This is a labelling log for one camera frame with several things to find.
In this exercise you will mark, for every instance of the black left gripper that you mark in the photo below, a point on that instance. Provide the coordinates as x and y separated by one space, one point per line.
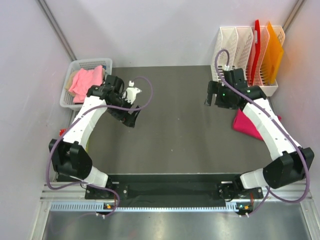
125 118

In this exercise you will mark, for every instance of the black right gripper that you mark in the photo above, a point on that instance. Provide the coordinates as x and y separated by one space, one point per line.
215 88

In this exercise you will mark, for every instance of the magenta t shirt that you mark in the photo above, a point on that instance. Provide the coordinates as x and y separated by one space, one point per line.
243 125

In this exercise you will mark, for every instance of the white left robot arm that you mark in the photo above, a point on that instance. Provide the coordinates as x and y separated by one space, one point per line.
68 154

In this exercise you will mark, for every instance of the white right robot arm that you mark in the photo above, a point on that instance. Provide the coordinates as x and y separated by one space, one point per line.
289 162

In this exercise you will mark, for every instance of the light pink t shirt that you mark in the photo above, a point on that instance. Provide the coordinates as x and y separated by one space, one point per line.
82 80

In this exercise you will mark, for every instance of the white plastic laundry basket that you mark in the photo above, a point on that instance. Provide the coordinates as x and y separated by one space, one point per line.
66 98

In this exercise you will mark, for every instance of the beige cloth in basket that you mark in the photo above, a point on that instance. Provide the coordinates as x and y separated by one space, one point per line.
69 83

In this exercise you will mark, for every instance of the white file organiser rack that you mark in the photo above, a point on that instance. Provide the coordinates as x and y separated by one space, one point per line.
239 41

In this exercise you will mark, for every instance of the red and green book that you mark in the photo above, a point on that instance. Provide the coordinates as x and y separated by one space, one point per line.
62 131

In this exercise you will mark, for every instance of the red plastic folder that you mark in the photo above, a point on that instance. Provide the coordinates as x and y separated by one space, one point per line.
254 53

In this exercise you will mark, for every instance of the orange plastic folder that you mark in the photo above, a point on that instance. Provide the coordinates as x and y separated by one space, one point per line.
273 54

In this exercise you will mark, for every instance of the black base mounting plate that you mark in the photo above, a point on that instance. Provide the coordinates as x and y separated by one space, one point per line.
179 190

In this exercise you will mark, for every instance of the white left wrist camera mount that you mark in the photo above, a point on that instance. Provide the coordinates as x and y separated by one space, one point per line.
131 92

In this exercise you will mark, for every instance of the grey slotted cable duct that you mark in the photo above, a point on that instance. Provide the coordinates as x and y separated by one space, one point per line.
102 207

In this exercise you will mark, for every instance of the aluminium frame rail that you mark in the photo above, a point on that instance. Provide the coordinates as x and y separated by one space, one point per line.
77 193

